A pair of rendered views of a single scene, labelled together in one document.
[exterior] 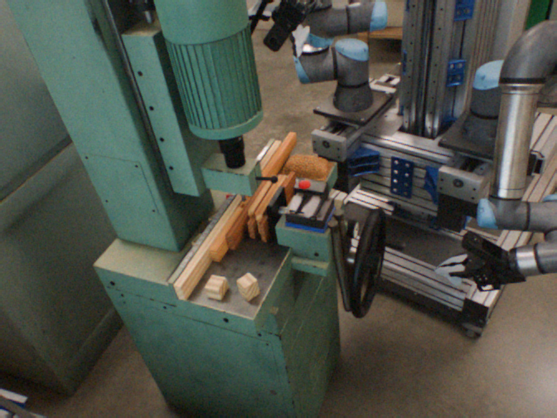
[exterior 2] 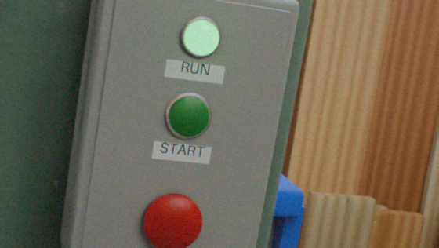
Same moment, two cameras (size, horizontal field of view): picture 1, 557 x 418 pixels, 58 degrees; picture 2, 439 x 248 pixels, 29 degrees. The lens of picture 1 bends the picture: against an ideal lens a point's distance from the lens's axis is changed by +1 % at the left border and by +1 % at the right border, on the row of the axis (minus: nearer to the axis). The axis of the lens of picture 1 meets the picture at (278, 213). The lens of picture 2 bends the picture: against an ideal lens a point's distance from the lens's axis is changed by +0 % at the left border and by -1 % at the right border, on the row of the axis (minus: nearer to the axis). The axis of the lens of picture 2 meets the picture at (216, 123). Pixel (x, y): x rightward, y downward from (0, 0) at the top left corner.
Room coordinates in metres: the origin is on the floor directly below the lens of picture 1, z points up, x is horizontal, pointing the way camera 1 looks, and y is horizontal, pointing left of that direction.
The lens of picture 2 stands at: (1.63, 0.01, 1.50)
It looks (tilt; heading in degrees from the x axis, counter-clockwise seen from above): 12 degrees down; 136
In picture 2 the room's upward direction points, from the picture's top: 10 degrees clockwise
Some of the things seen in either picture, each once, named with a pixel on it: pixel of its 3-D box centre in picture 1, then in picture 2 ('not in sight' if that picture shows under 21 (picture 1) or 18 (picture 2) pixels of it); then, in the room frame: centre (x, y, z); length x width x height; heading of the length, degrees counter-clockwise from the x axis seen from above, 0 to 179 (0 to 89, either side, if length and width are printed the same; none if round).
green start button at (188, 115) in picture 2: not in sight; (189, 117); (1.33, 0.28, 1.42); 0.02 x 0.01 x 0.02; 61
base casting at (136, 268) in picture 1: (218, 242); not in sight; (1.08, 0.19, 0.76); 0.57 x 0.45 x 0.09; 61
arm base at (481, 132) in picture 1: (486, 119); not in sight; (1.33, -0.71, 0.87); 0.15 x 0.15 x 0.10
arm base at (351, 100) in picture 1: (352, 89); not in sight; (1.67, -0.35, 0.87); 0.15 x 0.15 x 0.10
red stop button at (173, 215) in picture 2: not in sight; (172, 222); (1.33, 0.28, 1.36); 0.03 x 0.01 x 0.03; 61
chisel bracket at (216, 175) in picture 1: (232, 176); not in sight; (1.03, 0.10, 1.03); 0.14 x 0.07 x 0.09; 61
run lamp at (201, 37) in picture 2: not in sight; (201, 38); (1.33, 0.28, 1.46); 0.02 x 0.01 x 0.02; 61
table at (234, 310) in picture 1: (283, 232); not in sight; (0.96, 0.00, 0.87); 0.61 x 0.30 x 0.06; 151
